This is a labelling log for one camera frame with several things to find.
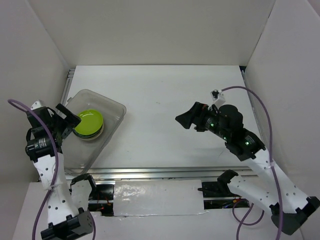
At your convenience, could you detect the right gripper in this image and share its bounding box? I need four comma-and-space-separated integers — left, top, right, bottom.
175, 101, 230, 140

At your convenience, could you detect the green plate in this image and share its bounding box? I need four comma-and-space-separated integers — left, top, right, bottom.
74, 109, 104, 137

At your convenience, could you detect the blue patterned plate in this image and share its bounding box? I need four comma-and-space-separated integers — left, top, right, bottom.
73, 129, 103, 140

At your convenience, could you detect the yellow brown patterned plate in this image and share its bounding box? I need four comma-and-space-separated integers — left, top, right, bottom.
81, 135, 101, 143

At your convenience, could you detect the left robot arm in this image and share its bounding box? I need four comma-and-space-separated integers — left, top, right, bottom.
25, 100, 99, 240

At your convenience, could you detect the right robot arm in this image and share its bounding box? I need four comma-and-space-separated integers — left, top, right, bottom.
175, 102, 320, 236

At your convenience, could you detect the clear plastic bin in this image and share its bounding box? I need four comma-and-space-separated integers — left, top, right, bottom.
58, 89, 127, 176

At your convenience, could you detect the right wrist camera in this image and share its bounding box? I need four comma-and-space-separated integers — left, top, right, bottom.
208, 89, 226, 112

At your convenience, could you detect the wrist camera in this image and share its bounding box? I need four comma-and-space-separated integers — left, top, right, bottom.
208, 89, 226, 112
30, 99, 46, 111

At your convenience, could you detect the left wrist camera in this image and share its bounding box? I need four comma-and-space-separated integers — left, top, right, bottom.
30, 99, 46, 111

